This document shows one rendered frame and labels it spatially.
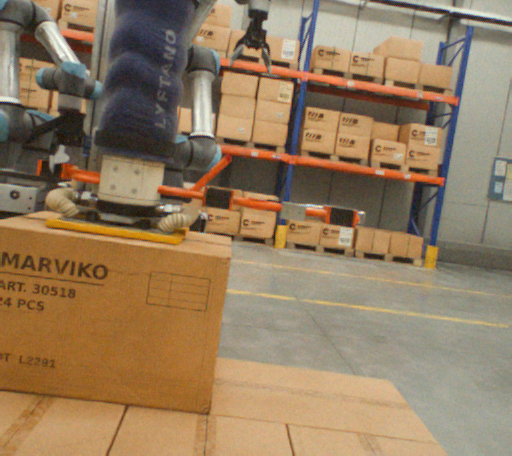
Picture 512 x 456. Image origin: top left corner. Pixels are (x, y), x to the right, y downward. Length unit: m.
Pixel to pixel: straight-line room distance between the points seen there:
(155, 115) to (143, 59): 0.14
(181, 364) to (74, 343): 0.27
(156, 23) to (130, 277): 0.65
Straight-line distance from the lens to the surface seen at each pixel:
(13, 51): 2.10
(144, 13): 1.44
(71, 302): 1.35
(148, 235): 1.34
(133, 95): 1.40
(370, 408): 1.62
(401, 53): 9.55
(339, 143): 9.02
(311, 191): 10.22
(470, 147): 11.39
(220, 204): 1.41
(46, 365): 1.41
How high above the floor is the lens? 1.15
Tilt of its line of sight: 3 degrees down
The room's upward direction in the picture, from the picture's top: 8 degrees clockwise
